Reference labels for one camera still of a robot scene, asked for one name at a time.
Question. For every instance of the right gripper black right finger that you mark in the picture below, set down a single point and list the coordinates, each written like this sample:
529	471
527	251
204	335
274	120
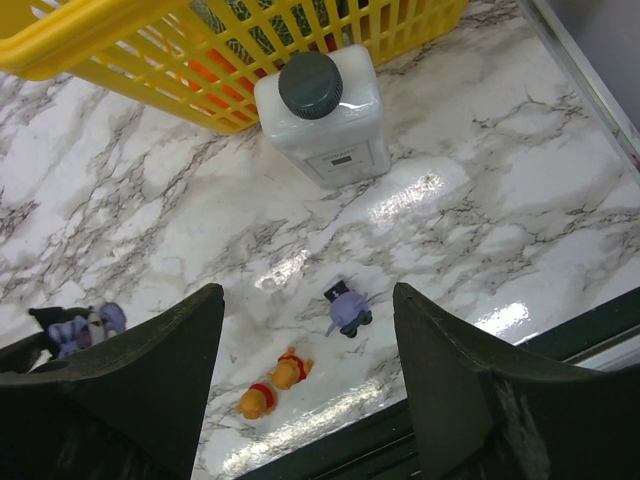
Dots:
482	408

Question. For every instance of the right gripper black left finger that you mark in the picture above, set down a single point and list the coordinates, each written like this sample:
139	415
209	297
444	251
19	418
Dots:
131	407

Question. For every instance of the black hat donkey toy back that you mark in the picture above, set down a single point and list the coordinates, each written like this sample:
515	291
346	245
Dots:
70	330

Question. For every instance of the orange bear toy front left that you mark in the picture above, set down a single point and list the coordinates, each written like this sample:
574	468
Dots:
258	401

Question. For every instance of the orange bear toy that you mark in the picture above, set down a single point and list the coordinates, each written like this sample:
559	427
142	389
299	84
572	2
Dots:
290	370
258	401

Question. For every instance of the orange bear toy front right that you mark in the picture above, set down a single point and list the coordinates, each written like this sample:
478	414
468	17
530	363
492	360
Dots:
290	370

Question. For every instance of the purple donkey toy lying down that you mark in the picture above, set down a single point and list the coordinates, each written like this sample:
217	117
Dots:
349	309

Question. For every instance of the white bottle grey cap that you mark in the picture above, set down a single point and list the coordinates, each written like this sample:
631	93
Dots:
324	113

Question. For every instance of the yellow plastic basket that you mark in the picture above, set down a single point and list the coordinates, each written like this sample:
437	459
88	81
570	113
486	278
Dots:
200	60

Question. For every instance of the aluminium frame rail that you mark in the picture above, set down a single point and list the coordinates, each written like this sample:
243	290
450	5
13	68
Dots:
596	43

